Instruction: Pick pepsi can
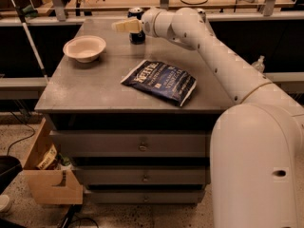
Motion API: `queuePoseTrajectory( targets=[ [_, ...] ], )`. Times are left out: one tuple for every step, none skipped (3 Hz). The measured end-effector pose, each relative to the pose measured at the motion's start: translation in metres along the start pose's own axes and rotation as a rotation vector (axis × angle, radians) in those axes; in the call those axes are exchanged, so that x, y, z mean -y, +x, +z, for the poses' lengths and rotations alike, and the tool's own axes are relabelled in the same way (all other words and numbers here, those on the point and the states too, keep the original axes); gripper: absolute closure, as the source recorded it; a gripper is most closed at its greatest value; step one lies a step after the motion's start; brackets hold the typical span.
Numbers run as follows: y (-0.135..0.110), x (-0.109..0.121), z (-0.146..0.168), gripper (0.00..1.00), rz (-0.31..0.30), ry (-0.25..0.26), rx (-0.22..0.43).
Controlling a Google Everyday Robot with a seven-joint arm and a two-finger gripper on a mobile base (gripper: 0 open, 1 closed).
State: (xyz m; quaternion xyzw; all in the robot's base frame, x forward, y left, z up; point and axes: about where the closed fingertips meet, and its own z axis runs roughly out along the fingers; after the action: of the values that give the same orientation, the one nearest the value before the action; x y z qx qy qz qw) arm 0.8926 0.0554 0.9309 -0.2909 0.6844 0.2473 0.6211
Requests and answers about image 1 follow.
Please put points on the grey drawer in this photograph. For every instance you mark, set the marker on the grey drawer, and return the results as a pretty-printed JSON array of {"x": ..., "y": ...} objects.
[
  {"x": 131, "y": 143},
  {"x": 134, "y": 175},
  {"x": 145, "y": 196}
]

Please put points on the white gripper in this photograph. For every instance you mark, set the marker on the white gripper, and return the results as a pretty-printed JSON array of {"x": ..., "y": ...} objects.
[{"x": 148, "y": 24}]

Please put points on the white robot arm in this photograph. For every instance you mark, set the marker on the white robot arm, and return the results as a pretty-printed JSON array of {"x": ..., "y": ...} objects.
[{"x": 254, "y": 143}]

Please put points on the yellow snack bag in crate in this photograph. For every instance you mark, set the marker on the yellow snack bag in crate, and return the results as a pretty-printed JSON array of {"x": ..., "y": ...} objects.
[{"x": 48, "y": 159}]

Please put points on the white pole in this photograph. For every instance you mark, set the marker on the white pole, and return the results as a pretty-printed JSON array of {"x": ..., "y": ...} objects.
[{"x": 23, "y": 21}]

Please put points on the blue pepsi can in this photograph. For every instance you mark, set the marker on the blue pepsi can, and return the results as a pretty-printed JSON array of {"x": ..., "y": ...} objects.
[{"x": 136, "y": 38}]

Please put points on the blue kettle chips bag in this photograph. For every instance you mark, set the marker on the blue kettle chips bag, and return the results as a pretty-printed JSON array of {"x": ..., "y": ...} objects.
[{"x": 161, "y": 80}]

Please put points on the wooden crate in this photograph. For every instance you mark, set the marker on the wooden crate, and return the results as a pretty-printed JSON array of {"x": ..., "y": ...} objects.
[{"x": 55, "y": 184}]

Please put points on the middle grey drawer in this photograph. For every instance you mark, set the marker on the middle grey drawer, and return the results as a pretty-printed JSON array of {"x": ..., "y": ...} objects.
[{"x": 134, "y": 175}]

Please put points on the black chair seat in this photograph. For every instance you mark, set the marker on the black chair seat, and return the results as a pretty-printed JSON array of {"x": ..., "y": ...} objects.
[{"x": 10, "y": 167}]

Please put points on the grey drawer cabinet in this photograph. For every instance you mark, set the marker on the grey drawer cabinet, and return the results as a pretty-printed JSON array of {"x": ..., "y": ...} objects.
[{"x": 82, "y": 97}]

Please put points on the clear sanitizer bottle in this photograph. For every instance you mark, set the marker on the clear sanitizer bottle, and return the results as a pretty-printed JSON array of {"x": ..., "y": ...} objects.
[{"x": 259, "y": 64}]

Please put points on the bottom grey drawer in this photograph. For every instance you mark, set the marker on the bottom grey drawer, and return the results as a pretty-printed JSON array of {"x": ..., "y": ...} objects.
[{"x": 145, "y": 196}]

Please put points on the green white soda can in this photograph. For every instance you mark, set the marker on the green white soda can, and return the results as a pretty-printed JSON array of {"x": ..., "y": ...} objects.
[{"x": 202, "y": 14}]

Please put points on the top grey drawer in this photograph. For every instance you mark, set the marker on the top grey drawer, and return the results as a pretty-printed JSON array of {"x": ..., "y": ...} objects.
[{"x": 131, "y": 143}]

